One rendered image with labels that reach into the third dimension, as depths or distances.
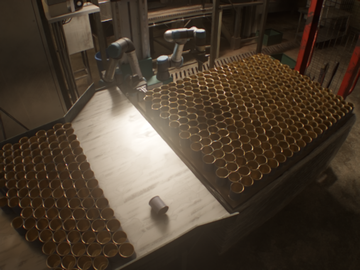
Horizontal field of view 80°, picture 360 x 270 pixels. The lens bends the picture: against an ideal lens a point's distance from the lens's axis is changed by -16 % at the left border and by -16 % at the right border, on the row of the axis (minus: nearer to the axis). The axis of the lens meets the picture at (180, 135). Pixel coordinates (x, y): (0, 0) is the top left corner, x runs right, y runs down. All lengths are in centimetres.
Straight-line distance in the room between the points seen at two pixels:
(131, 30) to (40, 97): 160
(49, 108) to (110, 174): 226
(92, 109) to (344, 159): 310
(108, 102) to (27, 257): 129
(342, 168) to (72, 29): 396
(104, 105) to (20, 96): 168
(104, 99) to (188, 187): 109
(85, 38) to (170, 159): 254
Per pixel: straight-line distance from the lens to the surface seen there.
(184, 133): 158
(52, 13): 304
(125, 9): 249
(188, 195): 136
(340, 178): 338
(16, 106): 354
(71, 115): 196
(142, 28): 255
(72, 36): 362
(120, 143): 166
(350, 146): 395
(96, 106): 206
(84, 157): 156
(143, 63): 264
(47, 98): 354
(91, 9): 304
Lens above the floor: 220
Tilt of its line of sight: 42 degrees down
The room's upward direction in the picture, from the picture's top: straight up
